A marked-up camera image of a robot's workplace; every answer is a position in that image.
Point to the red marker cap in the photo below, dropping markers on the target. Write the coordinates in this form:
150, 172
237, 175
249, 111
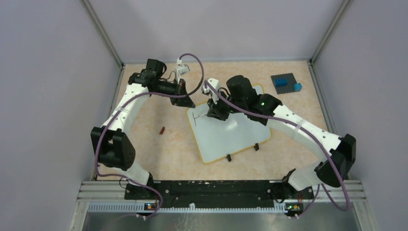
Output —
162, 130

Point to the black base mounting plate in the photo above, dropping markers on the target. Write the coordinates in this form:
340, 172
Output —
218, 193

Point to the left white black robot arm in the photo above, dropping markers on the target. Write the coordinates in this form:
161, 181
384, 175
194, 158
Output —
112, 146

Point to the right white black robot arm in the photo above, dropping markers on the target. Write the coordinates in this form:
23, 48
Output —
335, 154

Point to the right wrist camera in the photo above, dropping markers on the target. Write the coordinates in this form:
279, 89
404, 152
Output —
210, 86

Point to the blue lego brick on plate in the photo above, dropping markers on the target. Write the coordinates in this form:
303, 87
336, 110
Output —
280, 82

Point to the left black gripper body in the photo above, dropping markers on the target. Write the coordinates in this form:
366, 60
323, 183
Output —
168, 87

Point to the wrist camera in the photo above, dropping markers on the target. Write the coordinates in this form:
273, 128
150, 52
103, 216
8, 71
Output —
210, 86
181, 68

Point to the white cable duct rail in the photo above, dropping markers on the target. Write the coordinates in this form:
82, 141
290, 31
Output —
136, 207

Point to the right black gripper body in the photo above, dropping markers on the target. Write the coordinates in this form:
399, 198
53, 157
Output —
223, 109

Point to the yellow framed whiteboard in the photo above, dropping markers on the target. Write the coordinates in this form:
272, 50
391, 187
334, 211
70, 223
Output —
217, 139

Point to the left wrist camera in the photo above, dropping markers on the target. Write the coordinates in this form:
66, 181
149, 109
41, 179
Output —
181, 68

